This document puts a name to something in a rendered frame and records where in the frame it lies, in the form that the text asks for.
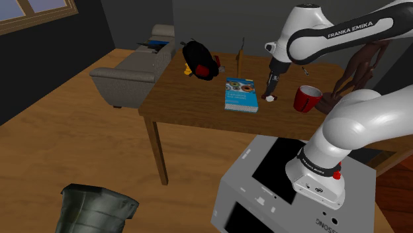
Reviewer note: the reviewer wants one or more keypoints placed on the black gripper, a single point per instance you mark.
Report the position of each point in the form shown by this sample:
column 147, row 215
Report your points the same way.
column 278, row 68

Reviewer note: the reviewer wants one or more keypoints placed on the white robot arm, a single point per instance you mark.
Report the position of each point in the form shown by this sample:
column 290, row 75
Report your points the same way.
column 355, row 122

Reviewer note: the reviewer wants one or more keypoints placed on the small grey pen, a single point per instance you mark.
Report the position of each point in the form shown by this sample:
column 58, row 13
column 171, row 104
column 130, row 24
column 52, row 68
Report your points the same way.
column 305, row 71

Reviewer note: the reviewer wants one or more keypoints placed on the small red white object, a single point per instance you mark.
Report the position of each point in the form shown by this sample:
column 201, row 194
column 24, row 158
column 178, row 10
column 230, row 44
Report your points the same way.
column 269, row 98

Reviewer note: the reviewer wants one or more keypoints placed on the thin upright wooden stick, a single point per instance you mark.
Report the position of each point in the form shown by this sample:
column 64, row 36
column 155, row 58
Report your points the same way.
column 239, row 61

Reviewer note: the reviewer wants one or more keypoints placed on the red mug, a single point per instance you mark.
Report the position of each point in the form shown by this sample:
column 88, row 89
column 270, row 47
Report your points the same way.
column 303, row 100

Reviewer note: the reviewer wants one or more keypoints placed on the blue book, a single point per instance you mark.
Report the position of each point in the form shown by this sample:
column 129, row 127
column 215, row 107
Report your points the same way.
column 241, row 95

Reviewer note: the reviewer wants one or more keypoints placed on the black red backpack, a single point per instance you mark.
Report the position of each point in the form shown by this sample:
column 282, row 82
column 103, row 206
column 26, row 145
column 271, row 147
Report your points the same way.
column 198, row 61

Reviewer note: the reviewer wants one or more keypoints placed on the brown human figure statue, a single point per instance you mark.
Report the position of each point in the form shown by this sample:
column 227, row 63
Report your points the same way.
column 361, row 64

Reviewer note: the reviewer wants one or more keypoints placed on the small yellow figure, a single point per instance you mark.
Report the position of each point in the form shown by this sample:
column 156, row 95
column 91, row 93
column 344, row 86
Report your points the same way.
column 186, row 70

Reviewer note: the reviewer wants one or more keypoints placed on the brown wooden table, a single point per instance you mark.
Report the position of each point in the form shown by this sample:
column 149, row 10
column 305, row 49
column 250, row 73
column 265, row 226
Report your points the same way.
column 193, row 103

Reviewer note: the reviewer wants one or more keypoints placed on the grey sofa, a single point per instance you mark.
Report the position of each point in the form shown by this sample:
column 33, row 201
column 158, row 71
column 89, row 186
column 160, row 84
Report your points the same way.
column 129, row 80

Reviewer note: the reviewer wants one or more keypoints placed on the grey robot stand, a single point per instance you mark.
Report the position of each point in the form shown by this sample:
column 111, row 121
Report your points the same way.
column 351, row 206

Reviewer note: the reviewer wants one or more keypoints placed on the dark green bin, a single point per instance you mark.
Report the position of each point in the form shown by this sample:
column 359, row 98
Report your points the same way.
column 93, row 209

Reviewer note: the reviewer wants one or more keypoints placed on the wooden framed window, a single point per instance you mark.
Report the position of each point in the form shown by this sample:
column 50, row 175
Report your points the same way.
column 35, row 14

